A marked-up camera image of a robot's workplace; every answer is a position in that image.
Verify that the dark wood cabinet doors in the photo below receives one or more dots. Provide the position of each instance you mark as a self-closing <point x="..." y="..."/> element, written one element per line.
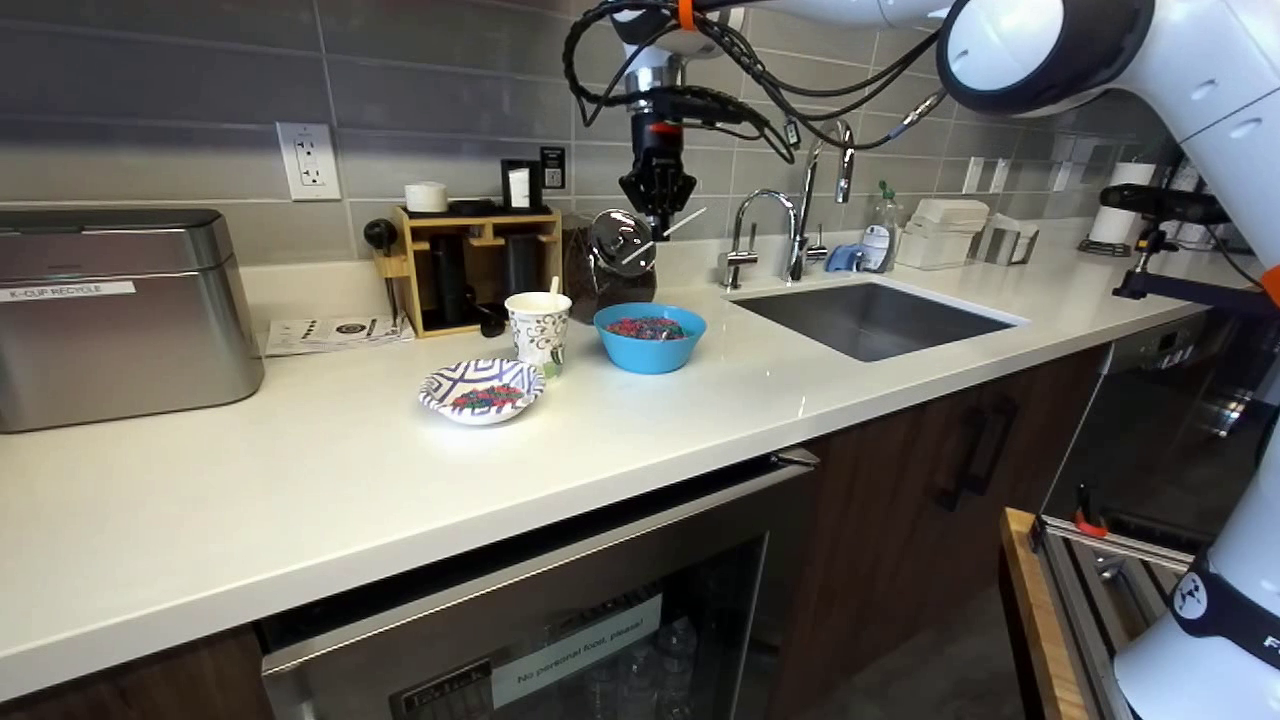
<point x="906" y="534"/>

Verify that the paper sheet with print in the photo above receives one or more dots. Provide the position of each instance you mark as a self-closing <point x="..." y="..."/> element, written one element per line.
<point x="333" y="334"/>

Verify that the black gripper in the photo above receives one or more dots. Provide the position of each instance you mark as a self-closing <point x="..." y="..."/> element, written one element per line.
<point x="658" y="142"/>

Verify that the white paper towel roll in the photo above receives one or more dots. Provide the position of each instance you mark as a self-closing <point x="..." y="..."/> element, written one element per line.
<point x="1118" y="205"/>

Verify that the stainless steel bread box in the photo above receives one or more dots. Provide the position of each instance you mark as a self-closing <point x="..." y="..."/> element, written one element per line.
<point x="122" y="323"/>

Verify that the dark jar with metal lid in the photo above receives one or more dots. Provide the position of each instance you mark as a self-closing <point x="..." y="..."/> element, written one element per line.
<point x="611" y="273"/>

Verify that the chrome faucet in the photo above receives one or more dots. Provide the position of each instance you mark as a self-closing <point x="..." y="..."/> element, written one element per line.
<point x="767" y="202"/>

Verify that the white dish rack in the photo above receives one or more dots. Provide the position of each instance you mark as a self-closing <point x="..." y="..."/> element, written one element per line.
<point x="945" y="234"/>

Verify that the wooden cart edge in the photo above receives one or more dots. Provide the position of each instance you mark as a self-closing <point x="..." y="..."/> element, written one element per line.
<point x="1032" y="627"/>

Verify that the tall chrome tap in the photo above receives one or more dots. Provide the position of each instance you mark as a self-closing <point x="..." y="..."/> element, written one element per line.
<point x="847" y="154"/>

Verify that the wooden countertop organizer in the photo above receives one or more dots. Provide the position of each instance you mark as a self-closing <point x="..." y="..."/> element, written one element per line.
<point x="405" y="266"/>

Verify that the black canister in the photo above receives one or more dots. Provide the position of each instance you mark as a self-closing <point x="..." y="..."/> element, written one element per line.
<point x="525" y="266"/>

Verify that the white stick in cup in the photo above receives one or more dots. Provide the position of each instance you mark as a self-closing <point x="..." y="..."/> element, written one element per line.
<point x="555" y="287"/>

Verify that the patterned ceramic bowl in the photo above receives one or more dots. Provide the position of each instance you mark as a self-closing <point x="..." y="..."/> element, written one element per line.
<point x="482" y="388"/>

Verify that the white wall outlet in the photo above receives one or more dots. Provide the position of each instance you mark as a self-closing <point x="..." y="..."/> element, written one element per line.
<point x="311" y="162"/>

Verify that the white chopstick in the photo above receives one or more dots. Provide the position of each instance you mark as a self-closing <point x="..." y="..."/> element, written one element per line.
<point x="684" y="221"/>

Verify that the black picture frame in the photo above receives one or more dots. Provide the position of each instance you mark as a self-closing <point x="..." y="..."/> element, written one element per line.
<point x="520" y="184"/>

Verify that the patterned paper cup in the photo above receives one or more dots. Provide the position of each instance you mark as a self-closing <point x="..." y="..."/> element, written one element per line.
<point x="539" y="324"/>

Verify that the steel sink basin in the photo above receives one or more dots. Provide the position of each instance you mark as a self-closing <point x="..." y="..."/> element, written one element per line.
<point x="873" y="323"/>

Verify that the blue sponge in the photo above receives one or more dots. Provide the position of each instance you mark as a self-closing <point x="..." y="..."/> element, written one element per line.
<point x="842" y="259"/>

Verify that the clear soap bottle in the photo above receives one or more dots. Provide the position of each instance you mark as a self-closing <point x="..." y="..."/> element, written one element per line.
<point x="880" y="202"/>

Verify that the under-counter glass door appliance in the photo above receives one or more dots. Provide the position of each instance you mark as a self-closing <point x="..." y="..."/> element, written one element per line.
<point x="534" y="627"/>

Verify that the blue bowl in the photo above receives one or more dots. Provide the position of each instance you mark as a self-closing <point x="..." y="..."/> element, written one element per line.
<point x="651" y="352"/>

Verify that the dark oven front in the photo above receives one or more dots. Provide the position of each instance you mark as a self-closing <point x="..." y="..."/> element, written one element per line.
<point x="1174" y="426"/>

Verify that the black round knob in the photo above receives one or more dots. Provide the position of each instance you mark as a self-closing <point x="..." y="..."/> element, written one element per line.
<point x="383" y="234"/>

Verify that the small white cup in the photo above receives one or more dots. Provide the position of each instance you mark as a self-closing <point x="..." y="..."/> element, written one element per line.
<point x="424" y="199"/>

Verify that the colourful beads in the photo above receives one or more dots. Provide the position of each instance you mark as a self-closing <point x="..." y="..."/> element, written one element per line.
<point x="647" y="324"/>

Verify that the small black wall plate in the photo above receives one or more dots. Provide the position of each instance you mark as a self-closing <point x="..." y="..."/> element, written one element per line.
<point x="555" y="166"/>

